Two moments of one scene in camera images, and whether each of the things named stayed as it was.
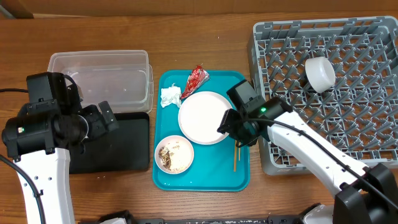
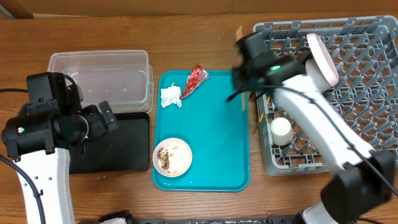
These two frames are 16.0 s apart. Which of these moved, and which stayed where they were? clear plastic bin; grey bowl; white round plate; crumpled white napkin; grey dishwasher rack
Moved: white round plate
Stayed: clear plastic bin; grey bowl; grey dishwasher rack; crumpled white napkin
